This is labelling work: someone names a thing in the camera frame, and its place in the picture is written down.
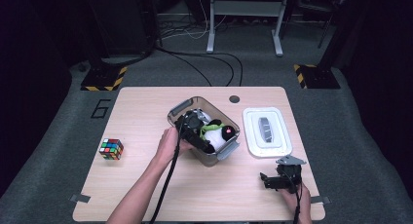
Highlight panda plush toy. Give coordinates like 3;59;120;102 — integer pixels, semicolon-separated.
194;110;238;154

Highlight hand-held gripper black cable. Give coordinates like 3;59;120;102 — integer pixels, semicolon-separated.
148;120;183;224
292;181;304;224

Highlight right hand-held gripper black cable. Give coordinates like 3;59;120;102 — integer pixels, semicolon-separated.
292;181;304;224

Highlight grey transparent storage box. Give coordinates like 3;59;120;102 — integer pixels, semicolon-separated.
167;95;242;168

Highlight black floor cable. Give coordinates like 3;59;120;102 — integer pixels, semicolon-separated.
155;46;244;88

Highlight white metal desk frame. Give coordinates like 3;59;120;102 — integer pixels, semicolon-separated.
206;0;290;57

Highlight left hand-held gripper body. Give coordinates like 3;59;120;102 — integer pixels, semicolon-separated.
174;109;215;154

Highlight black cabinet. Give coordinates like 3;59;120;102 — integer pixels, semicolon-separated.
83;0;159;56

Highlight black yellow striped stand base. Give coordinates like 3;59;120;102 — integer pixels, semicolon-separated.
293;63;342;90
80;65;129;92

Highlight white storage box lid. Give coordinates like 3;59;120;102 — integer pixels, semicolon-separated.
243;106;293;159

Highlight person's right hand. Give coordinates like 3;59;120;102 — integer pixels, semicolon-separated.
278;182;313;224

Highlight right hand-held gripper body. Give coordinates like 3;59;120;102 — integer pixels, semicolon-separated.
275;154;308;195

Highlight grey tape strip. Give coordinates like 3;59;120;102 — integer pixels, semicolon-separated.
310;195;332;205
69;194;92;205

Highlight left hand-held gripper black cable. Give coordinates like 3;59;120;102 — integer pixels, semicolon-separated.
148;120;183;224

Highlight person's left hand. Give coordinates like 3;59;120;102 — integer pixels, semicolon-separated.
155;126;195;167

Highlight multicoloured puzzle cube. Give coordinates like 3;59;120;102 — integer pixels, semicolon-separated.
98;138;125;161

